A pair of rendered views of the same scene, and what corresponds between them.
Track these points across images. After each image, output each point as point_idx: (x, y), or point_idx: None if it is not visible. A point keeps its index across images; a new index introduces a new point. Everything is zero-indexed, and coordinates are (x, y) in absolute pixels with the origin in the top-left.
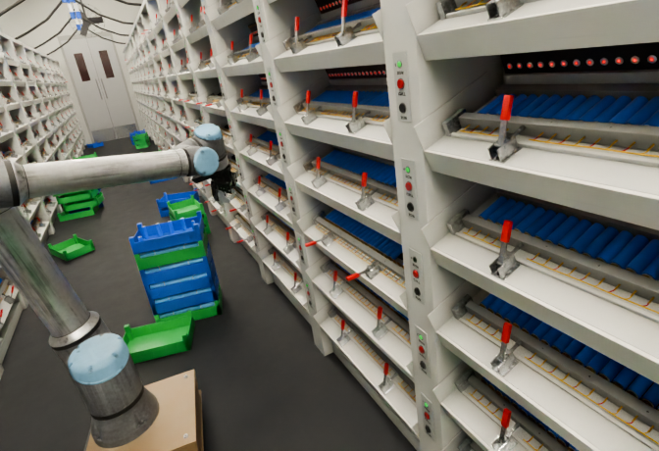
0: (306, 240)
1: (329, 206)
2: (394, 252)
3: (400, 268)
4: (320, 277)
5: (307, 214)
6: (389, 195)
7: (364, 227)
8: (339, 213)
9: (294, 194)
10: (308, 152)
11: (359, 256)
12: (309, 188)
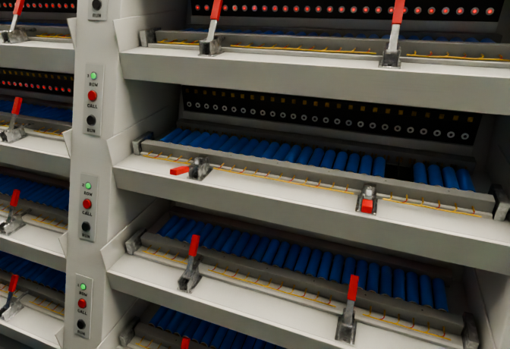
0: (113, 185)
1: (156, 128)
2: (380, 170)
3: (430, 186)
4: (126, 263)
5: (125, 131)
6: (431, 51)
7: (272, 147)
8: (191, 134)
9: (108, 86)
10: (148, 14)
11: (299, 187)
12: (181, 60)
